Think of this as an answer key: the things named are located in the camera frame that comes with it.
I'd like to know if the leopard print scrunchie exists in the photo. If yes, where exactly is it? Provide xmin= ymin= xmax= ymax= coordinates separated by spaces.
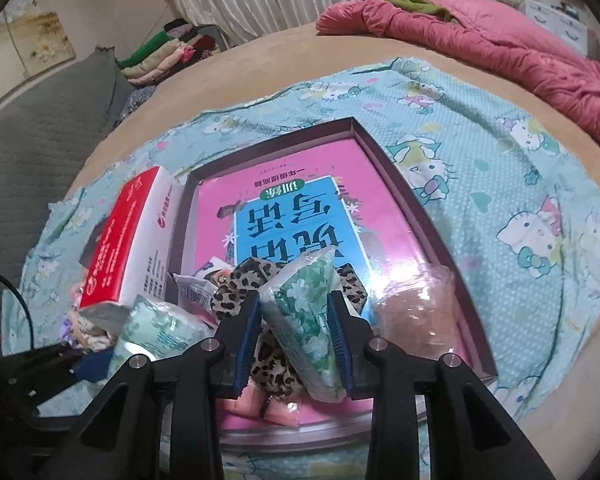
xmin=211 ymin=257 xmax=366 ymax=401

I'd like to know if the dark patterned cloth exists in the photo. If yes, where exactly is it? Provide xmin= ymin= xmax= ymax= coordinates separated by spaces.
xmin=122 ymin=85 xmax=157 ymax=117

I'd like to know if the pink quilt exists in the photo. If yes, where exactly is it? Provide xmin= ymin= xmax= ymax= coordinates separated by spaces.
xmin=315 ymin=0 xmax=600 ymax=148

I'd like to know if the stack of folded clothes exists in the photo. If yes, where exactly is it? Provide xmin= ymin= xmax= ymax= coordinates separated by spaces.
xmin=117 ymin=19 xmax=226 ymax=86

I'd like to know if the purple tray box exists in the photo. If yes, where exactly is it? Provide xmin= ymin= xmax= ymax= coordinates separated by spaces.
xmin=167 ymin=116 xmax=498 ymax=453

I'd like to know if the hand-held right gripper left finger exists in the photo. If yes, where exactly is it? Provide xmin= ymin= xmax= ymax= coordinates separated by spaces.
xmin=55 ymin=290 xmax=261 ymax=480

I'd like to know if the green floral tissue pack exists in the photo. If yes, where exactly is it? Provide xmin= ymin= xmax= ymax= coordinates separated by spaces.
xmin=257 ymin=249 xmax=348 ymax=403

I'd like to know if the white drawer cabinet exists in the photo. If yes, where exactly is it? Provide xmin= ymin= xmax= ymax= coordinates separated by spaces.
xmin=517 ymin=0 xmax=593 ymax=56

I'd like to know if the cartoon face printed pack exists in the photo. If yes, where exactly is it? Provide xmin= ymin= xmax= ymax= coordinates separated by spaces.
xmin=172 ymin=257 xmax=236 ymax=321

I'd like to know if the clear bag pink item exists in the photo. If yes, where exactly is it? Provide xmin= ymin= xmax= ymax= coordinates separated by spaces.
xmin=375 ymin=265 xmax=473 ymax=361

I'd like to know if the green cloth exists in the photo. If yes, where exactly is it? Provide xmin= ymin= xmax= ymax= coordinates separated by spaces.
xmin=362 ymin=0 xmax=461 ymax=23

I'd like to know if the floral wardrobe door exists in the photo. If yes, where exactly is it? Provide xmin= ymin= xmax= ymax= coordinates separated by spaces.
xmin=0 ymin=0 xmax=101 ymax=118

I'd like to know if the teddy bear purple ribbon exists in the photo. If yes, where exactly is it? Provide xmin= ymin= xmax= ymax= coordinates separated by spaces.
xmin=57 ymin=310 xmax=88 ymax=353

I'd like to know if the black cable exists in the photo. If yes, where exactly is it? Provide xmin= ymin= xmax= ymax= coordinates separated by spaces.
xmin=0 ymin=262 xmax=37 ymax=351

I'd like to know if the red tissue box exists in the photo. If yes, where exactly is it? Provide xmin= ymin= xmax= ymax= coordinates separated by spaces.
xmin=77 ymin=166 xmax=186 ymax=311

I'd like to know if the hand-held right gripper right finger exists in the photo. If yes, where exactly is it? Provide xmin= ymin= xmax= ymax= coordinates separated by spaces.
xmin=326 ymin=290 xmax=556 ymax=480

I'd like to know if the pink towel packet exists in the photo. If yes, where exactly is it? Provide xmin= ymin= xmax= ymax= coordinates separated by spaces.
xmin=220 ymin=387 xmax=301 ymax=428

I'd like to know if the beige round bed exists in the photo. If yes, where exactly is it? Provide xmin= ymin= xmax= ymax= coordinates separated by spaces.
xmin=60 ymin=22 xmax=600 ymax=480

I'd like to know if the cartoon cat printed blanket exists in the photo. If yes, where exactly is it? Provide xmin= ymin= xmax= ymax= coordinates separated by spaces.
xmin=22 ymin=57 xmax=600 ymax=480

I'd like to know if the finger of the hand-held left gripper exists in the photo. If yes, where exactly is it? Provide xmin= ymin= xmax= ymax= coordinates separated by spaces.
xmin=2 ymin=342 xmax=115 ymax=402

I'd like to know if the pale green wipes pack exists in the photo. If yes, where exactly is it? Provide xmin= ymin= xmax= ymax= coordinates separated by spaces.
xmin=112 ymin=294 xmax=216 ymax=376

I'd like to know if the pink book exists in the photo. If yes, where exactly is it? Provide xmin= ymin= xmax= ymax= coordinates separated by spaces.
xmin=192 ymin=140 xmax=473 ymax=433

